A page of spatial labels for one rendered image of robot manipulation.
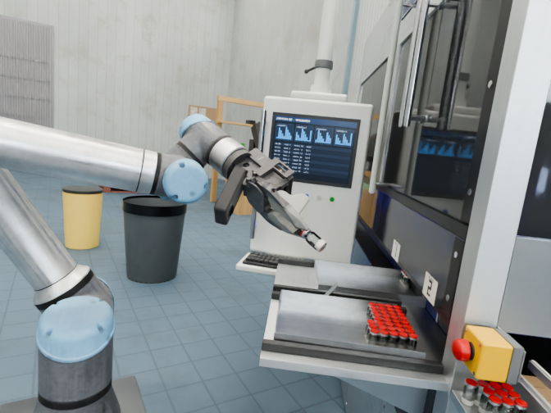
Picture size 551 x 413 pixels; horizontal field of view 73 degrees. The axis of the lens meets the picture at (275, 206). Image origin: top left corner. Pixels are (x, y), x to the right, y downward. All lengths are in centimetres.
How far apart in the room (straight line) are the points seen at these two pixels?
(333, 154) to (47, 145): 130
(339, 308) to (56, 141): 84
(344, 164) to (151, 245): 212
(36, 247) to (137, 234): 262
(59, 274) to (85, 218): 360
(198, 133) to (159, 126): 1088
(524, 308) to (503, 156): 30
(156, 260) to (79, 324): 275
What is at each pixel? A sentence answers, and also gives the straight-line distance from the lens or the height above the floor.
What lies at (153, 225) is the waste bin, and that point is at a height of 54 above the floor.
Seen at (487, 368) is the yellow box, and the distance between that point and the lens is 81.
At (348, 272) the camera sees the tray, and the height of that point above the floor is 88.
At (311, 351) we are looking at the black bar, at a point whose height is 89.
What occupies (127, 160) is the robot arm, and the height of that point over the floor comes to 129.
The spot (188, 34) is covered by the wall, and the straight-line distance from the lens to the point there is 1218.
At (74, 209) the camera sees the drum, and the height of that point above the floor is 44.
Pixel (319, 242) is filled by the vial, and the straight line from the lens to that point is 65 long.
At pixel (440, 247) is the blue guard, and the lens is 99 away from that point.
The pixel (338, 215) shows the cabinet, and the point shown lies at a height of 104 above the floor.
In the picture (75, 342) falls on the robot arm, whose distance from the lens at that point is 71.
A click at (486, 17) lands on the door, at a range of 103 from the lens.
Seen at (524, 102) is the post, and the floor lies 146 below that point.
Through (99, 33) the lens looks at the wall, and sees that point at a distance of 1165.
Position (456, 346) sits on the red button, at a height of 100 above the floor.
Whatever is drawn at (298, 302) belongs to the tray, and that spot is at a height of 88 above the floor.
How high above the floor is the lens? 134
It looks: 10 degrees down
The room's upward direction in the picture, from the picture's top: 6 degrees clockwise
